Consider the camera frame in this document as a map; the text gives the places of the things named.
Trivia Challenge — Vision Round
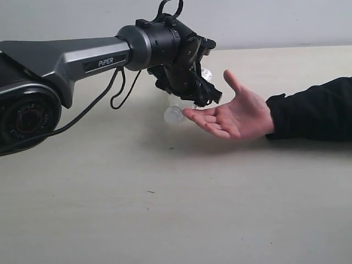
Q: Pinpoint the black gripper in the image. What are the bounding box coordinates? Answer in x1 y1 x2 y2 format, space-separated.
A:
147 62 222 107

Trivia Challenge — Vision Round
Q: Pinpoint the white milky drink bottle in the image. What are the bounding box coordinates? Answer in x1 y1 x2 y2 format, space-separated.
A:
163 68 214 126

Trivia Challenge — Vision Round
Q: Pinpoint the black sleeved forearm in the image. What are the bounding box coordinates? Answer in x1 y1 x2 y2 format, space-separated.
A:
266 77 351 142

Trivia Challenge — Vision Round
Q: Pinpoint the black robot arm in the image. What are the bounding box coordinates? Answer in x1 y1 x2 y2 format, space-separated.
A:
1 15 222 156

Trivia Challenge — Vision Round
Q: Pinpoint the person's open hand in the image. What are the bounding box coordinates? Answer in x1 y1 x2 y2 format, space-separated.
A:
183 70 274 141

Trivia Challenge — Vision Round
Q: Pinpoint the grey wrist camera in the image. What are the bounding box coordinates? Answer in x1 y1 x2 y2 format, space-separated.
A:
197 36 217 57

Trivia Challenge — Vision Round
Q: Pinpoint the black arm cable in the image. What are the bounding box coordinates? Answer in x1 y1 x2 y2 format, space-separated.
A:
0 0 223 155

